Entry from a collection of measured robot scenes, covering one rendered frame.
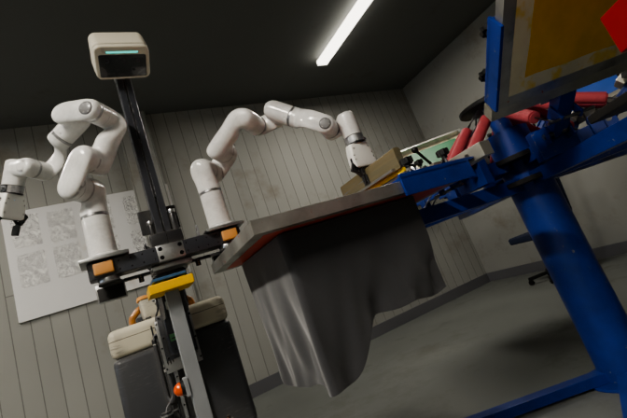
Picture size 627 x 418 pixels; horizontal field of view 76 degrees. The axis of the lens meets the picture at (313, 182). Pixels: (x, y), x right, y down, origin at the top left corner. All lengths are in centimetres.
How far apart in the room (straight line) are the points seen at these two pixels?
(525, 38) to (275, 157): 400
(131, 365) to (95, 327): 219
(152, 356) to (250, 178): 305
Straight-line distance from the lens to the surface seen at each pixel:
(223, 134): 175
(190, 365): 134
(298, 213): 106
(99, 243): 163
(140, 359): 212
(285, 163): 505
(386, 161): 144
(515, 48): 137
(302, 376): 131
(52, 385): 430
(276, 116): 168
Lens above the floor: 79
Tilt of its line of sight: 13 degrees up
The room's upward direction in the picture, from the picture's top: 20 degrees counter-clockwise
